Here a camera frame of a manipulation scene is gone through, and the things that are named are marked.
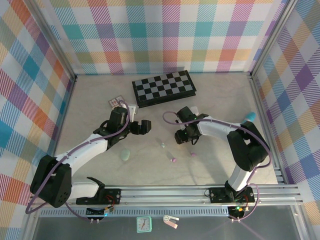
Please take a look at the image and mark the green earbud charging case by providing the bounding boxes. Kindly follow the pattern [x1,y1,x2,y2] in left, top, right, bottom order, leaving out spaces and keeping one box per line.
[119,148,132,162]

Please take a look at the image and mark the playing cards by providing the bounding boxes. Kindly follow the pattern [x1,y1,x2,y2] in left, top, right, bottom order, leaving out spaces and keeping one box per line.
[107,94,127,109]

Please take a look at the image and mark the black silver chessboard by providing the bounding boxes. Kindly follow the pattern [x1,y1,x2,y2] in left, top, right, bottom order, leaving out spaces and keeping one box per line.
[131,69,197,109]

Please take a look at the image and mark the teal blue cylinder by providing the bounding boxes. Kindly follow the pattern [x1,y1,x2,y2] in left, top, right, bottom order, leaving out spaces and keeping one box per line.
[243,111,258,125]

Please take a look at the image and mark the perforated metal strip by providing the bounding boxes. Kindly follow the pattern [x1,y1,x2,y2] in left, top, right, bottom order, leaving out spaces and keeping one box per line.
[39,208,231,218]

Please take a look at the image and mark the white pink small tool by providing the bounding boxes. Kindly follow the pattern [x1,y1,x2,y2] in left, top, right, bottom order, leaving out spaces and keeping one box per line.
[162,214,180,229]

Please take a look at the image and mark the left controller board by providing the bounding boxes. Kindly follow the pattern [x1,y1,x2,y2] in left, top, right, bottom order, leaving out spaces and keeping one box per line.
[85,205,116,219]

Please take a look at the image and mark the controller board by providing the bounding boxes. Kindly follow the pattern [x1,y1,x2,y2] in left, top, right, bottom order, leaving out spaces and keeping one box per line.
[227,204,252,219]
[85,205,116,219]

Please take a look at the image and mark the right controller board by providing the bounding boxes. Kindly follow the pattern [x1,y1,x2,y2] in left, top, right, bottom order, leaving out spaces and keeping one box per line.
[227,204,252,219]

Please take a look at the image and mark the teal square clock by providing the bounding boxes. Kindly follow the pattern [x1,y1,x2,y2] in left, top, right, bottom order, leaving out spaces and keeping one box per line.
[136,215,153,234]

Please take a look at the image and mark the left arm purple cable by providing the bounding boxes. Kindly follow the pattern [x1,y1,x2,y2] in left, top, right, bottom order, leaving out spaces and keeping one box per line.
[26,99,132,222]

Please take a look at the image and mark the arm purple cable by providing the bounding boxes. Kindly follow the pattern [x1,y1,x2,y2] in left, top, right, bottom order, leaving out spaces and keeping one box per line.
[162,111,273,223]
[26,99,132,222]

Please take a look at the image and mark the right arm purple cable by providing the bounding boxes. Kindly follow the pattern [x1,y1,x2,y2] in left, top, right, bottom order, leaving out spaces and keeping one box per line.
[162,111,273,223]

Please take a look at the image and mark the aluminium side rail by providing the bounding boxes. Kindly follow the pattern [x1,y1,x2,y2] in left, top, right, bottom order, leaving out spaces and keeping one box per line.
[248,72,287,187]
[43,74,78,188]

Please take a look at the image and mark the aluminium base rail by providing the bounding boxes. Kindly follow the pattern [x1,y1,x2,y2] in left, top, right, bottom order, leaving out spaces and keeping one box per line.
[31,184,305,210]

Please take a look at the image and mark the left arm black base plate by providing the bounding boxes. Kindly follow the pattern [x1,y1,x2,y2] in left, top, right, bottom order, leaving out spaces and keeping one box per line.
[99,187,123,205]

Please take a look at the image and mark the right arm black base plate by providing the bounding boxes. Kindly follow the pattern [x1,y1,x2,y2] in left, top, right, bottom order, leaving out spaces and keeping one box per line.
[208,186,256,204]

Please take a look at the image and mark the aluminium frame post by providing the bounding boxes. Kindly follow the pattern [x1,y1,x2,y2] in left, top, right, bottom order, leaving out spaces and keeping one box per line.
[249,0,299,79]
[26,0,78,82]

